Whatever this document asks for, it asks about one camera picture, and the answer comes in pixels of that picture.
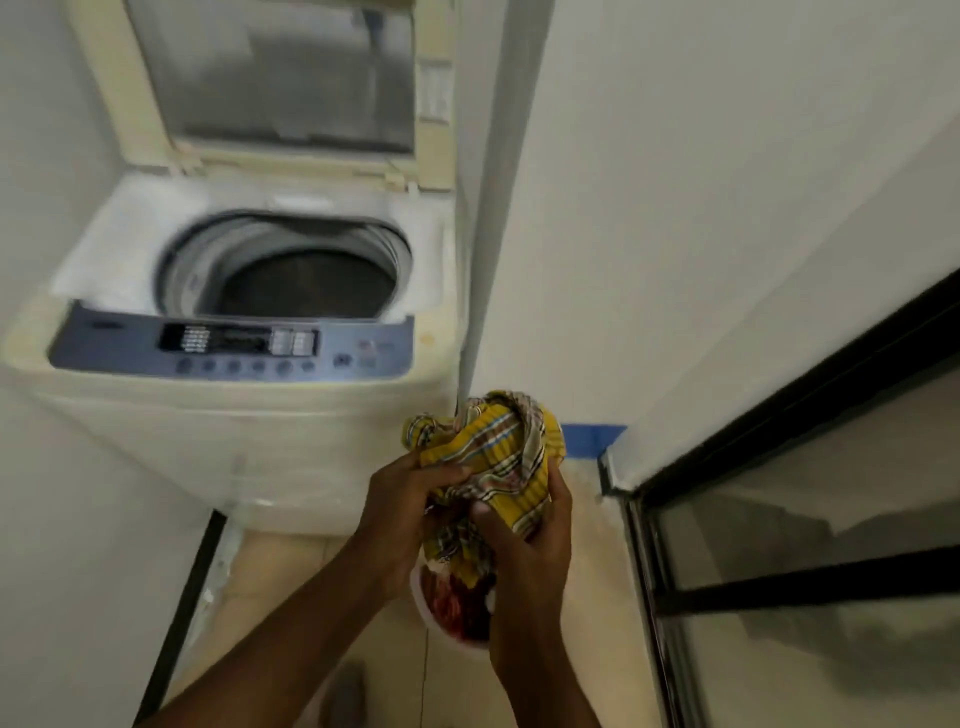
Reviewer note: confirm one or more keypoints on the person's left hand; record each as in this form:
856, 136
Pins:
401, 517

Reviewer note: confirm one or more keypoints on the person's right hand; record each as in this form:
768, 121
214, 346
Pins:
525, 555

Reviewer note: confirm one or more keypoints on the person's right thumb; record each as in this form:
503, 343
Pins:
499, 521

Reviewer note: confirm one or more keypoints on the person's left thumb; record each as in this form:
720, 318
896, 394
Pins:
442, 476

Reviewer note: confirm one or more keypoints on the yellow plaid cloth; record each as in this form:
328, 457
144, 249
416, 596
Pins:
491, 457

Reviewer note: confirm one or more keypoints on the person's right forearm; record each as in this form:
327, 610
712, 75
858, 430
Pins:
536, 667

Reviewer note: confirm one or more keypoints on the person's left forearm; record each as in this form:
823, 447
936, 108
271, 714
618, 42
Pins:
277, 645

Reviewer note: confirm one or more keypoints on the dark red clothes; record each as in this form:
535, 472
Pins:
461, 600

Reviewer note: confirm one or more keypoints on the white laundry basket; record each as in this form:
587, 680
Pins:
442, 607

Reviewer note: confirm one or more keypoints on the cream top-load washing machine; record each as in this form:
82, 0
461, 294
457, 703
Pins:
247, 442

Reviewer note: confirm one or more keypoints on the black framed glass door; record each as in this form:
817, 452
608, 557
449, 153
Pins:
795, 540

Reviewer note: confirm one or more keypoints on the washing machine lid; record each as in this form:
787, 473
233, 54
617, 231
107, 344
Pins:
285, 82

